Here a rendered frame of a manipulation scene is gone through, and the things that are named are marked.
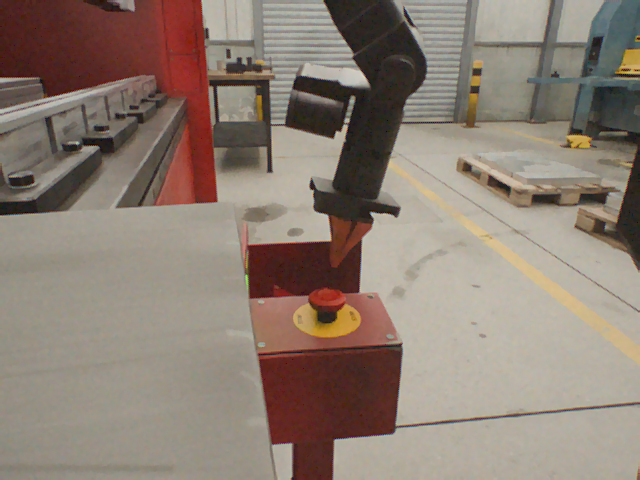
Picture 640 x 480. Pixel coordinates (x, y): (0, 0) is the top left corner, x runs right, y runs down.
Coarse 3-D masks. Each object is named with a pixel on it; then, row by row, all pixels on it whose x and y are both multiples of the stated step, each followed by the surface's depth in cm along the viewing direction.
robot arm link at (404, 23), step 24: (336, 0) 40; (360, 0) 40; (384, 0) 39; (336, 24) 41; (360, 24) 41; (384, 24) 40; (408, 24) 41; (360, 48) 42; (384, 48) 41; (408, 48) 41
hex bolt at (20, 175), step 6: (12, 174) 48; (18, 174) 49; (24, 174) 49; (30, 174) 49; (12, 180) 48; (18, 180) 48; (24, 180) 49; (30, 180) 49; (12, 186) 49; (18, 186) 49; (24, 186) 49; (30, 186) 49
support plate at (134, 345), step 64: (0, 256) 9; (64, 256) 9; (128, 256) 9; (192, 256) 9; (0, 320) 7; (64, 320) 7; (128, 320) 7; (192, 320) 7; (0, 384) 6; (64, 384) 6; (128, 384) 6; (192, 384) 6; (256, 384) 6; (0, 448) 5; (64, 448) 5; (128, 448) 5; (192, 448) 5; (256, 448) 5
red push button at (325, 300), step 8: (328, 288) 48; (312, 296) 46; (320, 296) 46; (328, 296) 46; (336, 296) 46; (344, 296) 47; (312, 304) 46; (320, 304) 45; (328, 304) 45; (336, 304) 45; (320, 312) 46; (328, 312) 45; (336, 312) 47; (320, 320) 47; (328, 320) 46
